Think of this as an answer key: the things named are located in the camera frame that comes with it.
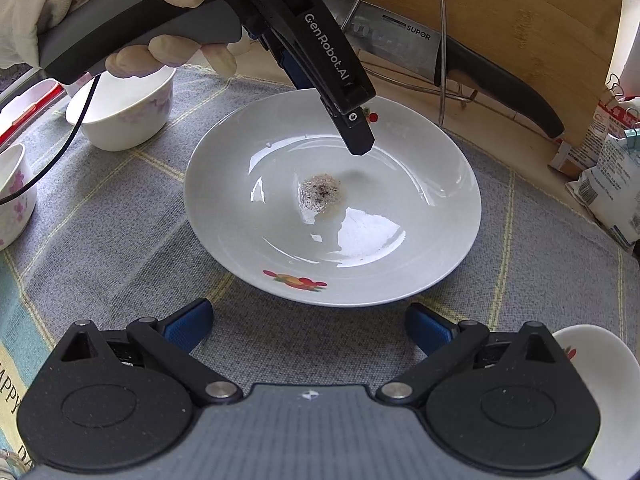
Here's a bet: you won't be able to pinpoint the white plastic bag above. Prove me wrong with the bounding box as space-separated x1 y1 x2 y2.
565 132 640 253

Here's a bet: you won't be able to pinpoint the person's left hand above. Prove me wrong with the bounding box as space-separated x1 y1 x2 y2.
0 0 237 79

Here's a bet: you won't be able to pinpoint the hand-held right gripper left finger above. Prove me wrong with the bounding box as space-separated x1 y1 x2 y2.
60 298 242 408

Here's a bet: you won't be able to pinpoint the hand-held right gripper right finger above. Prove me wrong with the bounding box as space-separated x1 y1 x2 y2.
376 303 558 407

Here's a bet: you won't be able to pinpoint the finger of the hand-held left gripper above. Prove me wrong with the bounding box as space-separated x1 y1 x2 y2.
247 25 303 95
322 95 377 157

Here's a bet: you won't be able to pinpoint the bamboo cutting board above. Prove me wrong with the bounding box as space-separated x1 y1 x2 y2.
295 0 626 156

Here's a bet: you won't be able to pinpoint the red white sink colander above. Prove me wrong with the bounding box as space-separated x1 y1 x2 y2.
0 80 66 147

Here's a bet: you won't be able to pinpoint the metal binder clip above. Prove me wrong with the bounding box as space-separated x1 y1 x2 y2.
606 72 629 108

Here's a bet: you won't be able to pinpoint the white ceramic bowl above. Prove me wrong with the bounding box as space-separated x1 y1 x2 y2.
65 62 177 152

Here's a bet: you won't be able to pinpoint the stained white fruit-print plate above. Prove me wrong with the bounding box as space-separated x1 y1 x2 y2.
184 89 482 308

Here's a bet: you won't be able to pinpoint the metal wire rack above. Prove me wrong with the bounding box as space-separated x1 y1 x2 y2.
345 0 481 126

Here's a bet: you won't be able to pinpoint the black handled kitchen knife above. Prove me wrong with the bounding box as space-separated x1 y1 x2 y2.
310 0 566 140

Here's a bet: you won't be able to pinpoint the white bowl pink flowers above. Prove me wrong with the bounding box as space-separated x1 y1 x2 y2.
0 143 39 252

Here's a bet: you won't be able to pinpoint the black cable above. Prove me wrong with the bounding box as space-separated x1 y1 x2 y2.
0 76 98 206

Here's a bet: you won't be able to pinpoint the red and white bag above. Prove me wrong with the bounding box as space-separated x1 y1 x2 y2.
547 92 640 178

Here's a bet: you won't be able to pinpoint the grey and teal checked towel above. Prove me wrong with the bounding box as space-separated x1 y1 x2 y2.
0 62 640 480

